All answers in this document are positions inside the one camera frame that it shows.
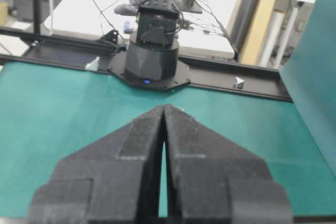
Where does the white tape marker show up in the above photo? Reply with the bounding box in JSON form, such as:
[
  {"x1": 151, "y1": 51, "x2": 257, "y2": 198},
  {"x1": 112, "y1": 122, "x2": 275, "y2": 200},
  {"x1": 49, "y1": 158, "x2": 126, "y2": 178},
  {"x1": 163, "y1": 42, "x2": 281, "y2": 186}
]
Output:
[
  {"x1": 234, "y1": 77, "x2": 245, "y2": 89},
  {"x1": 85, "y1": 57, "x2": 100, "y2": 72}
]

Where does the green backdrop panel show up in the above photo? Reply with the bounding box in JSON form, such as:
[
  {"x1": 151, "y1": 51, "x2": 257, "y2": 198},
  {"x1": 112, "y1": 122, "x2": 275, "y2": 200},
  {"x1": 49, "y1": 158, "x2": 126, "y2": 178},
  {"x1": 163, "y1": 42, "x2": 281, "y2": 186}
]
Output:
[{"x1": 280, "y1": 0, "x2": 335, "y2": 172}]

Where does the white tape marker right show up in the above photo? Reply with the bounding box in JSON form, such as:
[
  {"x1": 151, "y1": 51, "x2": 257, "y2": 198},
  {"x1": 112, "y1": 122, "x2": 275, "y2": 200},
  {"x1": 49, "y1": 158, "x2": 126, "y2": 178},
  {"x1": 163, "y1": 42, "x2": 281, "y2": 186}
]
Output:
[{"x1": 234, "y1": 77, "x2": 245, "y2": 89}]

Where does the black aluminium frame rail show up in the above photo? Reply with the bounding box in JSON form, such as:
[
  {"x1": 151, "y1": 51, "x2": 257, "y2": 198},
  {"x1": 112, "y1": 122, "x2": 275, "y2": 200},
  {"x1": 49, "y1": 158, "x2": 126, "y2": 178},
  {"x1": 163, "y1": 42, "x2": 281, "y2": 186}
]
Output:
[{"x1": 1, "y1": 27, "x2": 292, "y2": 102}]

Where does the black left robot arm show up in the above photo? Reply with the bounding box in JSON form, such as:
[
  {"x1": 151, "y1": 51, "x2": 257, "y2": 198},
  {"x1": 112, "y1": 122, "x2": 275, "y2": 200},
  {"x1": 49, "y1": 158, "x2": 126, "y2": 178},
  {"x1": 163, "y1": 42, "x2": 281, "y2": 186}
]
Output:
[{"x1": 125, "y1": 0, "x2": 202, "y2": 81}]

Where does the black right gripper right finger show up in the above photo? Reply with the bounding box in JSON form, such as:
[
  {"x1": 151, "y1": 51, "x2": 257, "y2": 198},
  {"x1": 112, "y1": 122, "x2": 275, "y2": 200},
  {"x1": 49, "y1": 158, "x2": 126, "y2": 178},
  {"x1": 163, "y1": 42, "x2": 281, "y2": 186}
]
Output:
[{"x1": 164, "y1": 104, "x2": 293, "y2": 223}]

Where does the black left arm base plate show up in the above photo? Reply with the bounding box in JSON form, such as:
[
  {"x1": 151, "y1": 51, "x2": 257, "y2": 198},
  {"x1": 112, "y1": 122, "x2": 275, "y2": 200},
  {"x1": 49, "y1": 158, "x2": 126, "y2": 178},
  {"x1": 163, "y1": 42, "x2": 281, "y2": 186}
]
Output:
[{"x1": 108, "y1": 51, "x2": 191, "y2": 91}]

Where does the white desk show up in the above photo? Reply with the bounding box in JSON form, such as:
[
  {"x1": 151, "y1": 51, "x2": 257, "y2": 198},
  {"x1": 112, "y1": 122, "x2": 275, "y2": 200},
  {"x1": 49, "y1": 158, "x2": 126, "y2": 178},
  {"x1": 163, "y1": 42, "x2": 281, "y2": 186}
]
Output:
[{"x1": 43, "y1": 0, "x2": 236, "y2": 59}]

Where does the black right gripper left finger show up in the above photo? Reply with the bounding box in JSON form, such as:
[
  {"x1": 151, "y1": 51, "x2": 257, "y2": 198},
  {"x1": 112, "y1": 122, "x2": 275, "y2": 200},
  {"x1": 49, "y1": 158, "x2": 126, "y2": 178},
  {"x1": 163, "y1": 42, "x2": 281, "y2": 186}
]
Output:
[{"x1": 28, "y1": 105, "x2": 164, "y2": 223}]

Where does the green table cloth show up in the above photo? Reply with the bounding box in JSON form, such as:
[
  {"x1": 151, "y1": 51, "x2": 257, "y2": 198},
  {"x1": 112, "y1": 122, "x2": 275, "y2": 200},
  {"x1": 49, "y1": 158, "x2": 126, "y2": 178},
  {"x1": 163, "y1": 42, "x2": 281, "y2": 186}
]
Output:
[{"x1": 1, "y1": 62, "x2": 335, "y2": 217}]

